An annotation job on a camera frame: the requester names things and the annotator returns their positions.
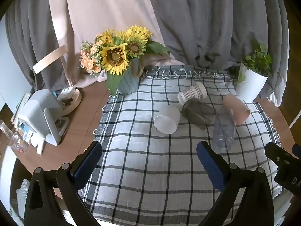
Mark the dark green transparent cup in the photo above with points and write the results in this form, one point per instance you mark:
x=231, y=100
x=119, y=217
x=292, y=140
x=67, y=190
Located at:
x=198, y=113

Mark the white plastic cup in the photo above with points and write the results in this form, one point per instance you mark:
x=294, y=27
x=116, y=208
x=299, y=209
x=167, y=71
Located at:
x=168, y=117

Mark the sunflower bouquet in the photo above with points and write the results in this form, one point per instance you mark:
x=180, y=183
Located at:
x=116, y=56

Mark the white desktop appliance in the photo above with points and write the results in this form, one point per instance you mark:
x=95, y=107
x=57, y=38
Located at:
x=37, y=115

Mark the grey curtain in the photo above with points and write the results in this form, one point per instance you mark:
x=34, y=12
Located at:
x=211, y=21

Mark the round white stand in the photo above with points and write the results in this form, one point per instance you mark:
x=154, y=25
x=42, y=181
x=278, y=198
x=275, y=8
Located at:
x=74, y=98

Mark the pink flower bunch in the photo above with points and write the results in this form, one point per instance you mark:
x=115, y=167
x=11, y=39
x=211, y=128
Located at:
x=90, y=58

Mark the checked paper cup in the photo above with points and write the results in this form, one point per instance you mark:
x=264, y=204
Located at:
x=194, y=91

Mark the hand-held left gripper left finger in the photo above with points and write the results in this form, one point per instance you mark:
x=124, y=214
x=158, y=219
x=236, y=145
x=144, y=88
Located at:
x=88, y=162

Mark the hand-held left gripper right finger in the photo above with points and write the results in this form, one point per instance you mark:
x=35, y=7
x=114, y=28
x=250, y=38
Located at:
x=210, y=167

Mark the pink curtain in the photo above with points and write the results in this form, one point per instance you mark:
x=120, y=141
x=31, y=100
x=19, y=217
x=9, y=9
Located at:
x=101, y=11

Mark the green leafy plant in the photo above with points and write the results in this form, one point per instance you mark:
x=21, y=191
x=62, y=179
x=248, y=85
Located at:
x=258, y=60

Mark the black white checked tablecloth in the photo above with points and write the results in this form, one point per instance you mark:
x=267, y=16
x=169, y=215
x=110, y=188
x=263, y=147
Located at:
x=150, y=169

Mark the blue-grey ribbed vase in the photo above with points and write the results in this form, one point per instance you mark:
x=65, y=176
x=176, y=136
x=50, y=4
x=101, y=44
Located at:
x=129, y=82

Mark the small clear plastic cup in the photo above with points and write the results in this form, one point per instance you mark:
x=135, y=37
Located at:
x=18, y=143

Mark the stack of books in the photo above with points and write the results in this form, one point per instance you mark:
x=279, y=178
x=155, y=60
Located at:
x=21, y=108

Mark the white ribbed plant pot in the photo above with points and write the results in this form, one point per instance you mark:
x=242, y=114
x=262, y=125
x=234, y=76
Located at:
x=251, y=84

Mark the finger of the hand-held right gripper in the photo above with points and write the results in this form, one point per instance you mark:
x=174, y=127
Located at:
x=276, y=154
x=297, y=151

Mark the pink cup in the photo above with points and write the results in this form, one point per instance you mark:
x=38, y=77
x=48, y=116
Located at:
x=237, y=108

